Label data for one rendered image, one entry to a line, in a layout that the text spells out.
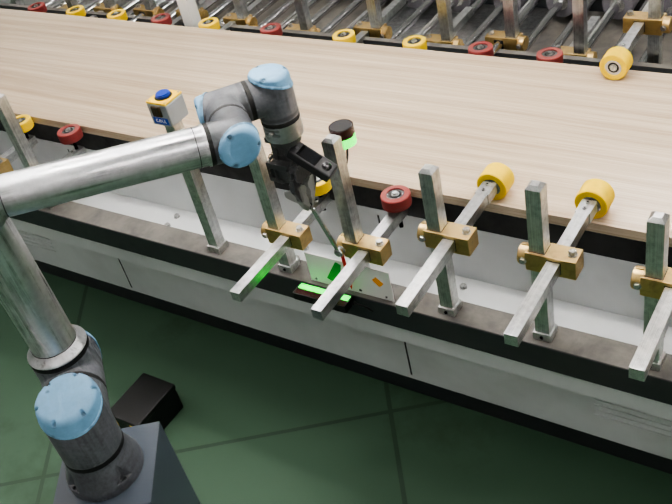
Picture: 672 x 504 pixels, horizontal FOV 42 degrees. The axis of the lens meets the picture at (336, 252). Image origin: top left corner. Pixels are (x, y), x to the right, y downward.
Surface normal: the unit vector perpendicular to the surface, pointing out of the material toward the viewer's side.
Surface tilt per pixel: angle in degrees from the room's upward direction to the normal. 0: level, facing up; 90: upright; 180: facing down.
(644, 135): 0
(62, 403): 5
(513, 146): 0
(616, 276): 90
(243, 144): 90
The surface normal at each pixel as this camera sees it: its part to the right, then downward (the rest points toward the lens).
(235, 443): -0.19, -0.76
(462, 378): -0.52, 0.62
